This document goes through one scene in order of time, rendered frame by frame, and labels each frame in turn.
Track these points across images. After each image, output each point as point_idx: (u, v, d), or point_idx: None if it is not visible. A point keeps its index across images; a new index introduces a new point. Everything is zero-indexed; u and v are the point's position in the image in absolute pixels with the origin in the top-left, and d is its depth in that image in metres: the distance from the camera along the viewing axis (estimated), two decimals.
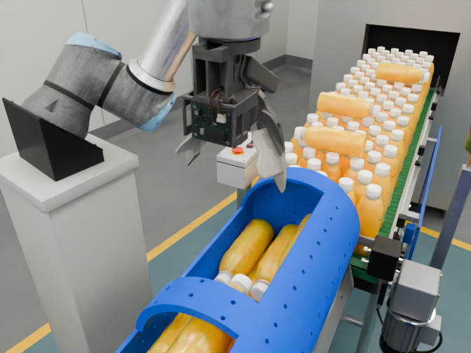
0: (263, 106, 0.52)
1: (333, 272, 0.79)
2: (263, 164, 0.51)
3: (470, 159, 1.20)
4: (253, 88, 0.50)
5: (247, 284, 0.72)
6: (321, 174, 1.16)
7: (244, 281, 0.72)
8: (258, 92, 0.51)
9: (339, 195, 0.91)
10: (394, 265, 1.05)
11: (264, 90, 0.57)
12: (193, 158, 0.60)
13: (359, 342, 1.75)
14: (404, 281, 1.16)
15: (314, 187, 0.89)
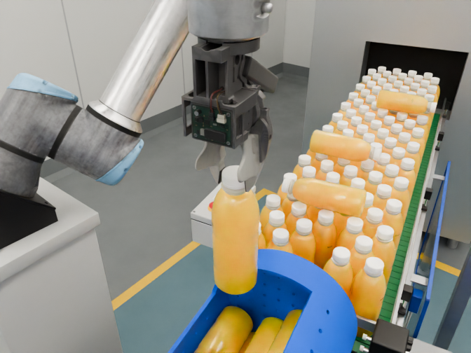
0: (263, 106, 0.52)
1: None
2: (244, 168, 0.53)
3: None
4: (252, 88, 0.50)
5: None
6: None
7: None
8: (258, 92, 0.51)
9: (331, 292, 0.72)
10: None
11: (263, 90, 0.57)
12: (220, 173, 0.59)
13: None
14: None
15: (300, 283, 0.71)
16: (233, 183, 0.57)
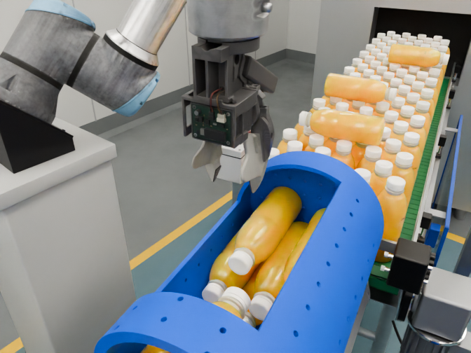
0: (263, 106, 0.52)
1: (355, 283, 0.61)
2: (247, 168, 0.52)
3: None
4: (252, 88, 0.50)
5: (242, 301, 0.54)
6: (240, 265, 0.68)
7: (240, 298, 0.54)
8: (258, 91, 0.51)
9: (359, 185, 0.73)
10: (422, 275, 0.86)
11: (263, 90, 0.57)
12: (215, 171, 0.59)
13: None
14: (431, 293, 0.97)
15: (329, 174, 0.71)
16: (242, 272, 0.70)
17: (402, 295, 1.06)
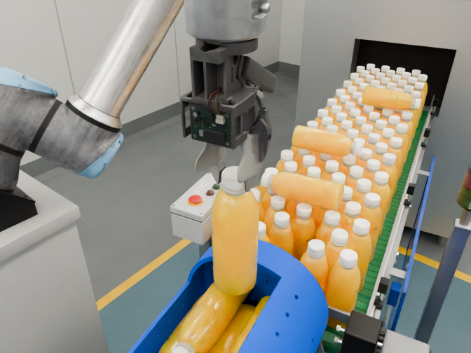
0: (263, 106, 0.52)
1: None
2: (244, 169, 0.53)
3: (464, 215, 1.02)
4: (251, 88, 0.50)
5: None
6: None
7: None
8: (257, 92, 0.51)
9: (301, 278, 0.74)
10: (372, 352, 0.87)
11: (262, 90, 0.57)
12: (220, 174, 0.59)
13: None
14: None
15: (269, 269, 0.72)
16: None
17: None
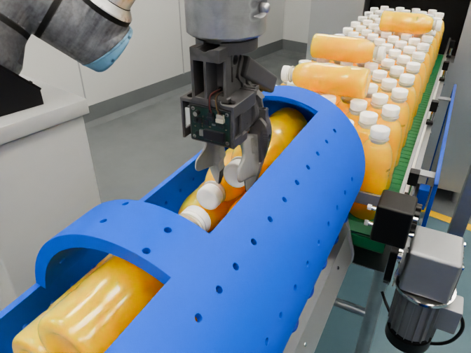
0: (262, 106, 0.52)
1: (329, 209, 0.56)
2: (244, 168, 0.53)
3: None
4: (251, 88, 0.50)
5: (201, 218, 0.49)
6: (209, 198, 0.63)
7: (198, 215, 0.49)
8: (257, 92, 0.51)
9: (338, 117, 0.68)
10: (408, 226, 0.81)
11: (262, 90, 0.57)
12: (220, 174, 0.59)
13: (361, 334, 1.50)
14: (418, 251, 0.91)
15: (304, 104, 0.66)
16: (212, 207, 0.65)
17: None
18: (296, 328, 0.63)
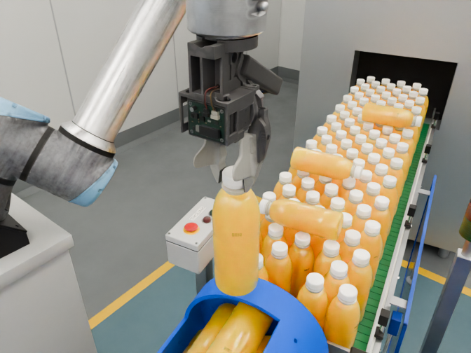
0: (263, 106, 0.52)
1: None
2: (240, 167, 0.53)
3: (467, 246, 0.99)
4: (251, 87, 0.50)
5: None
6: None
7: None
8: (256, 91, 0.51)
9: (300, 319, 0.72)
10: None
11: (267, 91, 0.57)
12: (220, 172, 0.59)
13: None
14: None
15: (268, 312, 0.71)
16: None
17: None
18: None
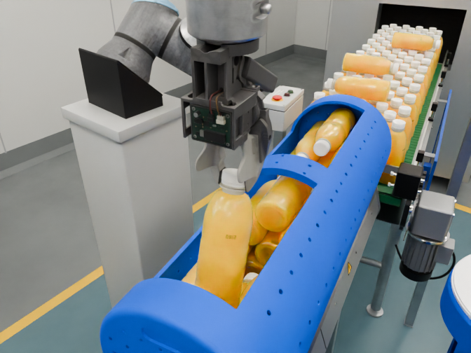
0: (263, 106, 0.52)
1: (376, 164, 1.00)
2: (244, 169, 0.53)
3: None
4: (252, 89, 0.50)
5: None
6: None
7: None
8: (258, 92, 0.51)
9: (376, 113, 1.12)
10: (418, 185, 1.25)
11: (263, 90, 0.57)
12: (220, 174, 0.59)
13: (378, 283, 1.94)
14: (424, 204, 1.35)
15: (356, 106, 1.10)
16: None
17: None
18: None
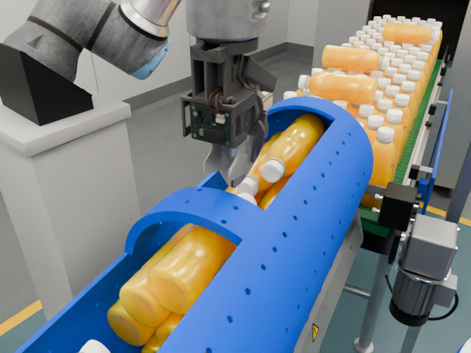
0: (263, 106, 0.52)
1: (347, 196, 0.71)
2: (235, 167, 0.53)
3: None
4: (251, 88, 0.50)
5: (250, 202, 0.64)
6: (247, 190, 0.78)
7: (248, 199, 0.64)
8: (257, 92, 0.51)
9: (351, 122, 0.83)
10: (409, 212, 0.96)
11: (263, 90, 0.57)
12: None
13: (366, 316, 1.65)
14: (418, 234, 1.07)
15: (324, 112, 0.81)
16: None
17: None
18: (322, 288, 0.79)
